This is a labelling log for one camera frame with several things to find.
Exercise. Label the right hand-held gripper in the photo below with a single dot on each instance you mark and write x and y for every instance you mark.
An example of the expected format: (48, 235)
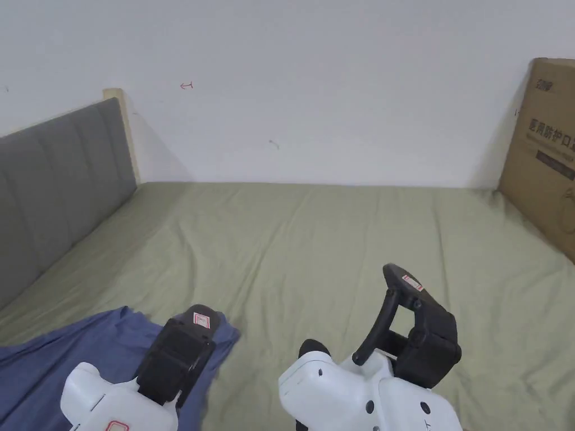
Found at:
(341, 395)

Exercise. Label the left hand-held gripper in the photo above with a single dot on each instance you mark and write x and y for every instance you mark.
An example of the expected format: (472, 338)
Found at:
(121, 408)

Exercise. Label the blue shirt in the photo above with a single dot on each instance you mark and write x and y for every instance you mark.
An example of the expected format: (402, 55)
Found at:
(67, 350)

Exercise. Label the bed with pale green sheet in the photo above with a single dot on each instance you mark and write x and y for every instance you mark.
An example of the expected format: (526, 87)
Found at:
(314, 233)

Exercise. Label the brown cardboard carton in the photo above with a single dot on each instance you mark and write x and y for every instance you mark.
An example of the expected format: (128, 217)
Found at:
(539, 188)

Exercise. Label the grey padded headboard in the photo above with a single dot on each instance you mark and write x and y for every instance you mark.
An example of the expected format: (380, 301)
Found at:
(58, 179)

